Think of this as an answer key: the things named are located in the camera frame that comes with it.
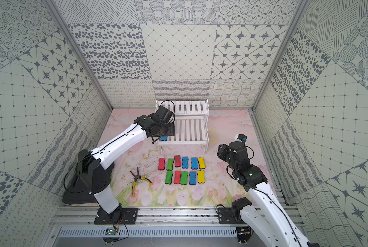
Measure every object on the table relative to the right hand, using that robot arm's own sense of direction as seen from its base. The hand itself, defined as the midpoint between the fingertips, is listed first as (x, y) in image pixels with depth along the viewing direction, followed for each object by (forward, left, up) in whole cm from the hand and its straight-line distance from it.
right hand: (223, 149), depth 77 cm
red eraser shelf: (-8, +24, -17) cm, 31 cm away
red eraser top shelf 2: (+2, +25, -18) cm, 31 cm away
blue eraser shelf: (-8, +16, -18) cm, 25 cm away
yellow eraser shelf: (-7, +11, -17) cm, 22 cm away
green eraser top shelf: (0, +29, -18) cm, 34 cm away
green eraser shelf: (-10, +29, -17) cm, 35 cm away
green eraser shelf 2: (-8, +20, -18) cm, 29 cm away
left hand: (+12, +28, +3) cm, 30 cm away
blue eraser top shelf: (+1, +20, -18) cm, 27 cm away
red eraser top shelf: (+1, +35, -19) cm, 40 cm away
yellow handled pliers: (-8, +48, -17) cm, 51 cm away
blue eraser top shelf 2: (+1, +15, -19) cm, 24 cm away
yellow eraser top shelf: (+1, +10, -18) cm, 20 cm away
